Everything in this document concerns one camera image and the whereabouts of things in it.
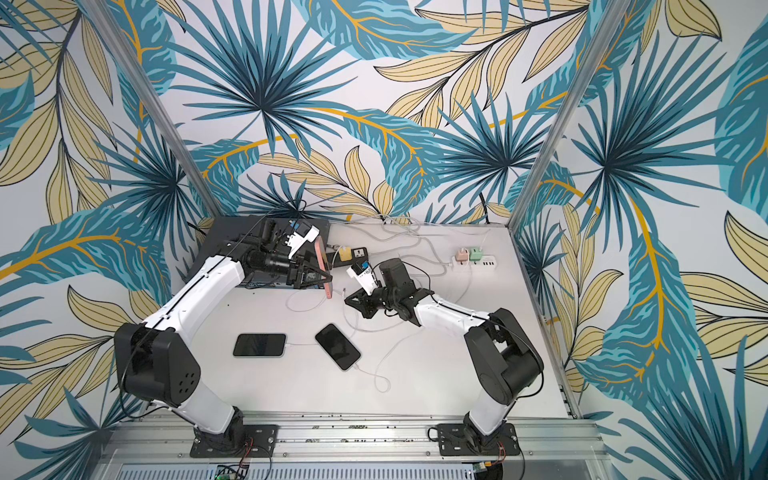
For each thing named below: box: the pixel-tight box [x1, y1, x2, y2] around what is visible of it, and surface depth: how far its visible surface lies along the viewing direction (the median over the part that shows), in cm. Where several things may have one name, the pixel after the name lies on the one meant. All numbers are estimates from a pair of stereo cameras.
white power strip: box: [452, 256, 498, 271], surface depth 108 cm
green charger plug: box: [469, 248, 483, 262], surface depth 107 cm
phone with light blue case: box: [315, 323, 361, 371], surface depth 92 cm
